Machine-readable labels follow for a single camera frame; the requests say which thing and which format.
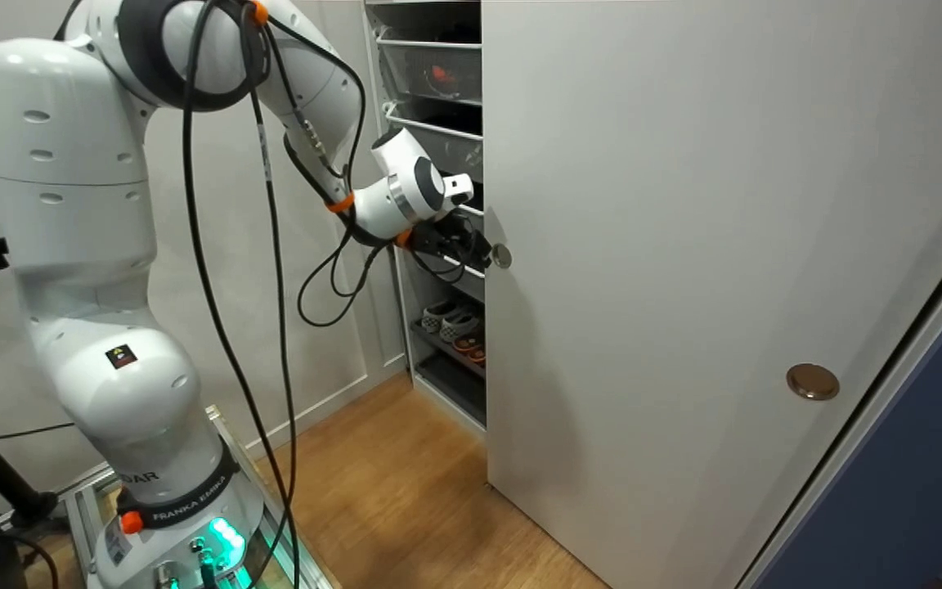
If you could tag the orange black shoe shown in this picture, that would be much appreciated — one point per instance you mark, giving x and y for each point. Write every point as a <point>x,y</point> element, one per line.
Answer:
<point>472,349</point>

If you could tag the white closet shelving frame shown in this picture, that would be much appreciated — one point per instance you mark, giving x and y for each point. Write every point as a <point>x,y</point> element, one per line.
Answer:
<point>402,328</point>

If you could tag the grey sneaker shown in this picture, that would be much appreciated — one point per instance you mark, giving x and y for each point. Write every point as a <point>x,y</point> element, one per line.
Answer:
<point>445,321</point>

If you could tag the metal robot base stand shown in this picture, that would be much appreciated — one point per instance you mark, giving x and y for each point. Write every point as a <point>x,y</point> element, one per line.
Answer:
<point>211,543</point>

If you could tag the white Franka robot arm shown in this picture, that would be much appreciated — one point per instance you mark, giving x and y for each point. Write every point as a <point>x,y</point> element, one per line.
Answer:
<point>81,164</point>

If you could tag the white sliding closet door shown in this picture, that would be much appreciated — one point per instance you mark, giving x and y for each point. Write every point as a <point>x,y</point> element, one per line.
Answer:
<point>710,164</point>

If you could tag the red shoe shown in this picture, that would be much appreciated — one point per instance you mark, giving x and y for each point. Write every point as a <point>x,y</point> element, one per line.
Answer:
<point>444,75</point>

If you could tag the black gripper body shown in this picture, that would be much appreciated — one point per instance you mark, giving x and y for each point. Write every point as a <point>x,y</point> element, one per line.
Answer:
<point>448,233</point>

